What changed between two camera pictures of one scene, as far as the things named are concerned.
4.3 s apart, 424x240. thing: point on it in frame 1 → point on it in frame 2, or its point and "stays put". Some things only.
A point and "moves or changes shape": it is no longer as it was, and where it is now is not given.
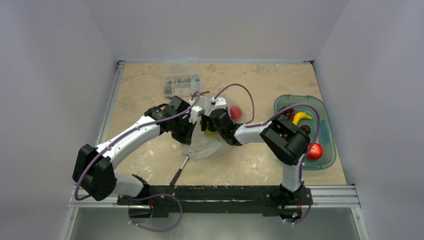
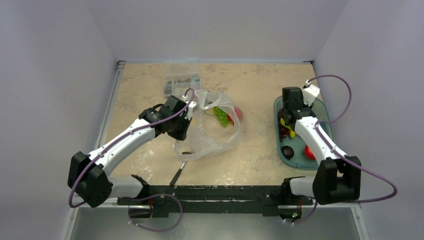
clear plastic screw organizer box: [181, 80] stays put
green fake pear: [207, 131] moves or changes shape
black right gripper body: [214, 122] → [298, 112]
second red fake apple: [236, 112] stays put
